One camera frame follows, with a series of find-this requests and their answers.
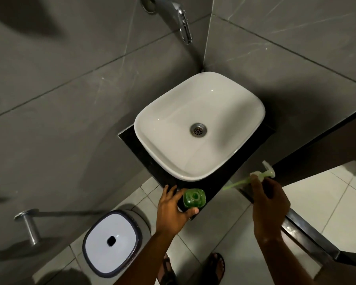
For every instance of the person's right forearm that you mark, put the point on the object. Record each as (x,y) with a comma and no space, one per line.
(281,264)

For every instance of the black sandal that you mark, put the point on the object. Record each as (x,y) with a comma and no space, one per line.
(167,273)
(216,268)

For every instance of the chrome wall holder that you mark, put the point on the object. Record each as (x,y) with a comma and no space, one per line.
(29,225)

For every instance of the chrome wall faucet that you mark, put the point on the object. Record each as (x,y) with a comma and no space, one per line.
(181,14)

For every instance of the green soap bottle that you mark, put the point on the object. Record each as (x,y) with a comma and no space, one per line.
(194,198)

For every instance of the metal sink drain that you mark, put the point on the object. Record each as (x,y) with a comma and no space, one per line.
(198,130)

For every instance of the white bin with dark rim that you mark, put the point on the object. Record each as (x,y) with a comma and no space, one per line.
(111,243)

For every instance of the person's left thumb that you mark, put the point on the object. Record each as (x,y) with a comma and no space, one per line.
(191,213)

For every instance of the white pump head green tube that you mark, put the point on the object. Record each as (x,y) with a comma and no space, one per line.
(265,173)

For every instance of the white ceramic sink basin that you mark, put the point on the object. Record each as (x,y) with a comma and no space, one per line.
(178,121)

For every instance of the person's left forearm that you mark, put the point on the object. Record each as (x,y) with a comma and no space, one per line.
(148,261)

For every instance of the person's right fingers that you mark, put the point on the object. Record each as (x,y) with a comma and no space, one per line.
(258,185)

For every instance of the person's right hand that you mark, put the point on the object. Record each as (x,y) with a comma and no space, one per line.
(270,210)

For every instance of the black door threshold strip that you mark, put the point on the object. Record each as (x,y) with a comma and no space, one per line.
(311,234)

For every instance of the person's left hand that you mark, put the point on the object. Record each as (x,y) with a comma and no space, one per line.
(169,216)

